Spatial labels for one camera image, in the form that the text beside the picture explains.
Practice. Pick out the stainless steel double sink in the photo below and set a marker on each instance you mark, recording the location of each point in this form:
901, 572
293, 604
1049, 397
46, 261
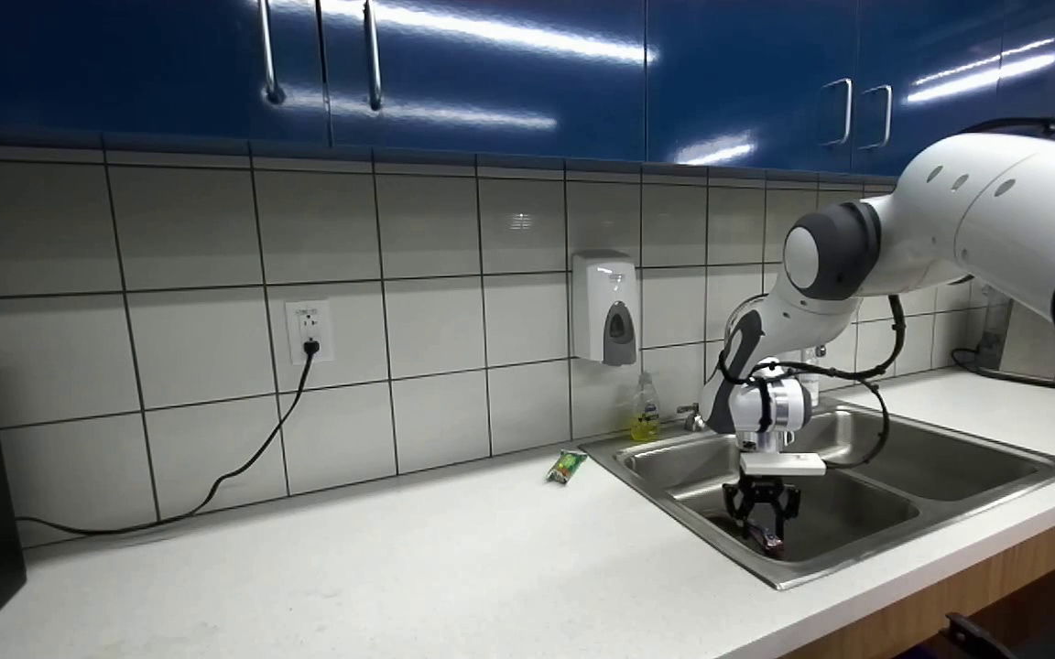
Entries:
917, 489

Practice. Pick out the dark snack pack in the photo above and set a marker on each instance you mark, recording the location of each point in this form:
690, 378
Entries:
765, 535

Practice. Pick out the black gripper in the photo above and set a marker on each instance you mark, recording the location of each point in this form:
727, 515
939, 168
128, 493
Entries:
765, 489

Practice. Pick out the wooden base cabinet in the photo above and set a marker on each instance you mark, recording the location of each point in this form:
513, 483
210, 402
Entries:
917, 608

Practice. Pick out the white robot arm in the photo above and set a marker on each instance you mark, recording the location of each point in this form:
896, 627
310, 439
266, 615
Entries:
989, 207

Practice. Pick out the blue cabinet door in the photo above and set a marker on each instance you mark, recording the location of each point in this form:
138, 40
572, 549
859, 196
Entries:
493, 73
759, 84
101, 67
979, 59

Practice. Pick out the white wall soap dispenser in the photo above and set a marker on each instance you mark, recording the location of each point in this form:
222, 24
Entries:
607, 314

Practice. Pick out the white wall outlet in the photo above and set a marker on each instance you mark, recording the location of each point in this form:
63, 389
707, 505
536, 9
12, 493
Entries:
310, 328

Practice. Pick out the green dish soap bottle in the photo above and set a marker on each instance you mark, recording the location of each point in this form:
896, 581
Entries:
642, 422

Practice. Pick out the grey countertop appliance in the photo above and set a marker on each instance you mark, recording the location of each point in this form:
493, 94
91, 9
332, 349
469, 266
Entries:
1028, 349

